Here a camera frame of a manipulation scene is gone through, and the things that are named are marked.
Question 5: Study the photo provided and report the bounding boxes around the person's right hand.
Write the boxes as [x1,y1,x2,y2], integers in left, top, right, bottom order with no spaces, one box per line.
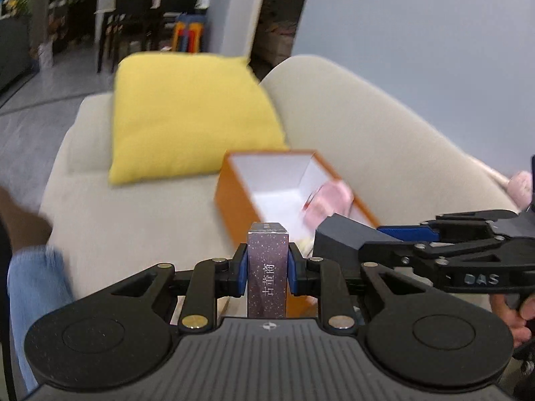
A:
[490,291,535,348]

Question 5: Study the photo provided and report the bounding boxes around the orange cardboard box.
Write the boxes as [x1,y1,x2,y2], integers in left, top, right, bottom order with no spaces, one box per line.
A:
[214,149,382,319]

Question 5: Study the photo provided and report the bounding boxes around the black dining chair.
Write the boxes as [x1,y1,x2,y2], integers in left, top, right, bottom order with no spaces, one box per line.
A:
[112,0,165,58]

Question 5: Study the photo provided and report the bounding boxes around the stacked coloured stools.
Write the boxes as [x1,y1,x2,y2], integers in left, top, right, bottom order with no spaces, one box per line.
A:
[172,12,206,53]

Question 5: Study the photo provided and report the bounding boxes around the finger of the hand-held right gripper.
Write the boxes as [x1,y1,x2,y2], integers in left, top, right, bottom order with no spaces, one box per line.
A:
[359,237,507,277]
[377,210,522,244]

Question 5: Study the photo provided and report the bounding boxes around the purple glitter box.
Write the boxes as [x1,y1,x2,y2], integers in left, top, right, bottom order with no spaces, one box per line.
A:
[247,222,290,319]

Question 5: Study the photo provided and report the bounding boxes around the pink fluffy plush toy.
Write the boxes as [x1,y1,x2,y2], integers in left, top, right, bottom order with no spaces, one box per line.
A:
[466,154,534,210]

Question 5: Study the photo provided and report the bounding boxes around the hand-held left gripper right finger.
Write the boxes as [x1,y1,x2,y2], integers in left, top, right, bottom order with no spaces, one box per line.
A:
[288,243,436,330]

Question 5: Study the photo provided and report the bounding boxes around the beige sofa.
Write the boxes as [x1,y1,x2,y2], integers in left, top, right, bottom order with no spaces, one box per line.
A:
[39,54,535,397]

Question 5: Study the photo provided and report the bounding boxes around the yellow pillow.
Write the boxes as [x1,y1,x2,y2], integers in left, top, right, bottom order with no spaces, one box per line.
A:
[108,52,289,185]

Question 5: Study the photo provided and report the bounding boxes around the pink pouch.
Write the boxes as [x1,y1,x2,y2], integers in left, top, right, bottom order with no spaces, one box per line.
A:
[303,179,355,229]

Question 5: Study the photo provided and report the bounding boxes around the white paper bag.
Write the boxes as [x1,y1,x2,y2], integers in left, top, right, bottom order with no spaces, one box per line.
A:
[37,42,55,70]

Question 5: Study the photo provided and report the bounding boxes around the dark grey box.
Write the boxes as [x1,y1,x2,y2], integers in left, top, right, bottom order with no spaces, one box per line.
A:
[313,214,379,269]

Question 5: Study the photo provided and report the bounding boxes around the dining table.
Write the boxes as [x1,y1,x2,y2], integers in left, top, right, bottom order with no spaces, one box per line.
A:
[95,0,202,73]

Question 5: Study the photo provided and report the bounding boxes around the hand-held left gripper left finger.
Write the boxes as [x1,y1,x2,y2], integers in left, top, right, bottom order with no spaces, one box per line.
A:
[90,243,248,330]

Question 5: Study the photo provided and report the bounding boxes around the dark grey dresser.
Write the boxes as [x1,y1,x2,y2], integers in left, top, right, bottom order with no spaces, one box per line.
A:
[0,14,33,89]

